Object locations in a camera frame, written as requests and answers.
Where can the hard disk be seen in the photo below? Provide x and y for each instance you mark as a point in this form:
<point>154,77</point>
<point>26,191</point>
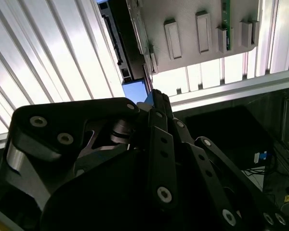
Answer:
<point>133,91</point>

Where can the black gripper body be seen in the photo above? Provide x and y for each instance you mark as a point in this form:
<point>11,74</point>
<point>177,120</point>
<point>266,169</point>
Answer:
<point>98,204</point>

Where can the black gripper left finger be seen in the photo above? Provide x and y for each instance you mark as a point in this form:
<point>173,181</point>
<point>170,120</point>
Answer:
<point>50,125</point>

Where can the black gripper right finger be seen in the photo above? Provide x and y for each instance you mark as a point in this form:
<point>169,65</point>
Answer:
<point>219,192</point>

